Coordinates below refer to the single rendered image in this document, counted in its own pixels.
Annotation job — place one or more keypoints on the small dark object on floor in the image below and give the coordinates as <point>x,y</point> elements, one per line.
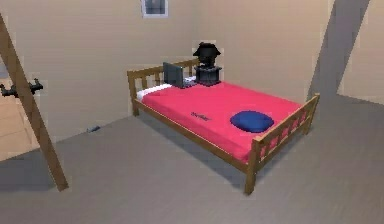
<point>93,128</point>

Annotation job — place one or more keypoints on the wooden bed with red mattress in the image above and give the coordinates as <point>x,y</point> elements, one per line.
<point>206,110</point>

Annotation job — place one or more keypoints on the wooden room door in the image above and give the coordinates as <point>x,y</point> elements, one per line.
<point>30,110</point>

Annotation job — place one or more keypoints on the black table lamp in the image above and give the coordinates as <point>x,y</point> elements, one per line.
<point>207,66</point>

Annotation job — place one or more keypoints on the framed wall picture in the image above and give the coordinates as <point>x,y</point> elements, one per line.
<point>154,7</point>

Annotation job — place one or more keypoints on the blue pillow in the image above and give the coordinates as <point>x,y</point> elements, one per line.
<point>251,121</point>

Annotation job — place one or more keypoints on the grey laptop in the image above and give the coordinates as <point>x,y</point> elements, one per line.
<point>174,75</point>

